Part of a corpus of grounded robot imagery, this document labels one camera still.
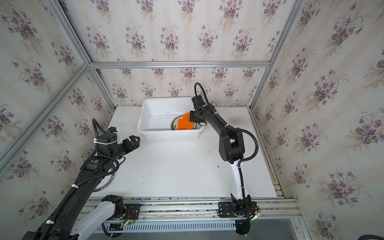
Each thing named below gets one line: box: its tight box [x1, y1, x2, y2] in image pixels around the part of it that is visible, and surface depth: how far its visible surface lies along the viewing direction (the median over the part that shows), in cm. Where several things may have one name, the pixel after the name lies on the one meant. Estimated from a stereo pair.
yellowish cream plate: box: [171, 115, 183, 130], surface depth 106 cm
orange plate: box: [178, 113, 195, 130], surface depth 106 cm
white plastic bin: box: [137, 97, 205, 141], surface depth 110 cm
